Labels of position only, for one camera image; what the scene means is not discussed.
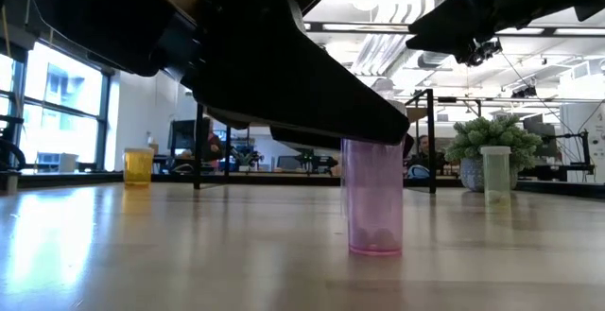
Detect small pale green medicine bottle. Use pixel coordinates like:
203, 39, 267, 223
480, 146, 512, 207

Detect large window black frame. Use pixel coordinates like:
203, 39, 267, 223
0, 41, 114, 175

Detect small black ceiling camera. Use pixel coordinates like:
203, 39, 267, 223
510, 85, 538, 99

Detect person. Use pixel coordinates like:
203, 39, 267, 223
201, 120, 226, 170
409, 133, 448, 180

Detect potted green artificial plant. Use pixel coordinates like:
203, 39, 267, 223
443, 114, 544, 193

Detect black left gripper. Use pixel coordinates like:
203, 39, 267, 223
30, 0, 228, 83

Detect black ceiling mounted camera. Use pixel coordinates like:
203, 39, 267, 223
465, 41, 504, 69

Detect tall pink medicine bottle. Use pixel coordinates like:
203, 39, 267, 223
340, 138, 406, 257

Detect black background monitor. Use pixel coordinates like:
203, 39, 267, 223
522, 114, 562, 159
167, 119, 213, 154

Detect black aluminium table frame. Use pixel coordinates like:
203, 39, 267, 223
0, 168, 605, 199

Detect white bin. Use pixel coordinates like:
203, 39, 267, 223
58, 152, 79, 174

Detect orange medicine bottle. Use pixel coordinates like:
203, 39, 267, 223
123, 147, 156, 189

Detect wooden shelf black metal legs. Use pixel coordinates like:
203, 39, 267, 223
192, 88, 437, 195

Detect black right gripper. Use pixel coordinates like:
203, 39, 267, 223
405, 0, 535, 57

